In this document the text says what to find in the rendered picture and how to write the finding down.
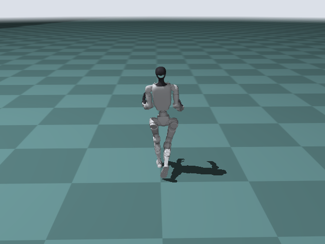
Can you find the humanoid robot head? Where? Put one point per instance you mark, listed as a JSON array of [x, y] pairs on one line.
[[160, 71]]

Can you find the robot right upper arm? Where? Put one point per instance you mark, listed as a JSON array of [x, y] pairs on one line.
[[175, 90]]

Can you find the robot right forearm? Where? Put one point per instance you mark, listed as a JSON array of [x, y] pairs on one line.
[[180, 107]]

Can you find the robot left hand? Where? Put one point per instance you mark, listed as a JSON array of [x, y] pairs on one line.
[[144, 101]]

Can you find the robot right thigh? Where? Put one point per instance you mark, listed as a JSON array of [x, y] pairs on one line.
[[171, 131]]

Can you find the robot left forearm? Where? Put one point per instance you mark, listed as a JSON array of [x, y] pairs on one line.
[[145, 106]]

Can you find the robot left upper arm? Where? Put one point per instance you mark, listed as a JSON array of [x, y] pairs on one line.
[[148, 90]]

